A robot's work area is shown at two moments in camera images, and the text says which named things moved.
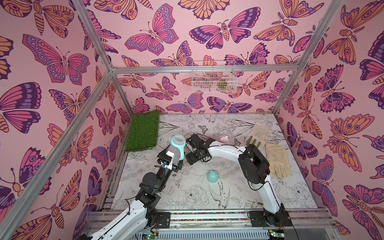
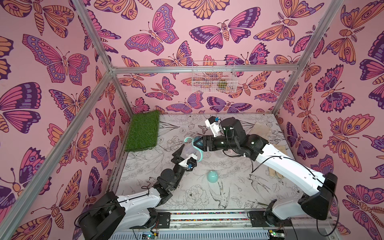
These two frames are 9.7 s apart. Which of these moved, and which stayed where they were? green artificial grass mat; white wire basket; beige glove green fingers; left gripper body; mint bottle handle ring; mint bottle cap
Moved: mint bottle handle ring; left gripper body
Stayed: beige glove green fingers; mint bottle cap; white wire basket; green artificial grass mat
